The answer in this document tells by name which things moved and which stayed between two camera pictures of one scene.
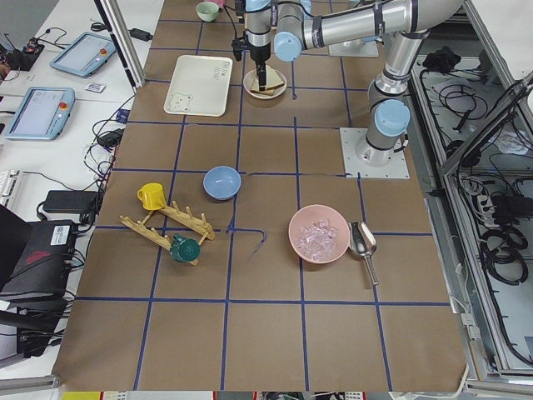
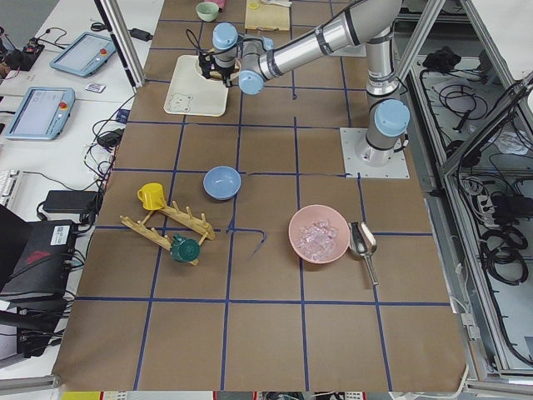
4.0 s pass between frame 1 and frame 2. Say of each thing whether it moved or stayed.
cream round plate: moved
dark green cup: stayed
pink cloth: stayed
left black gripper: moved
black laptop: stayed
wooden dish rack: stayed
